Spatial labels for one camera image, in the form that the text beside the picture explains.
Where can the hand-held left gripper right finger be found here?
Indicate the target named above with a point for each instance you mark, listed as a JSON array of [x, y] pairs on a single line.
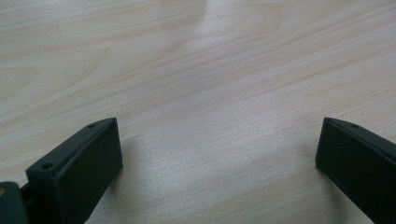
[[358, 165]]

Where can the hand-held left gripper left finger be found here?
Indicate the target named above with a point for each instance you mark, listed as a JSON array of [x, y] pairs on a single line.
[[81, 171]]

